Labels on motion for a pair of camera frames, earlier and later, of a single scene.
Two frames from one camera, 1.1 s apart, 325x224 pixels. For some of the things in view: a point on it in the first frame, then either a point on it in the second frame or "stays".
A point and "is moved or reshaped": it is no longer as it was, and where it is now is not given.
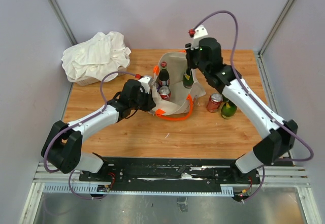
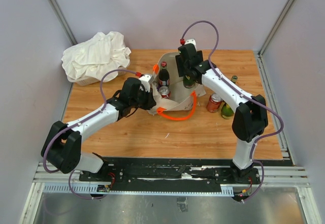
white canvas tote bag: x=181 y=98 is moved or reshaped
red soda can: x=214 y=102 stays
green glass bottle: x=228 y=108 stays
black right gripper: x=189 y=53 -> x=181 y=65
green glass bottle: x=188 y=82 stays
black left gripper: x=150 y=103 stays
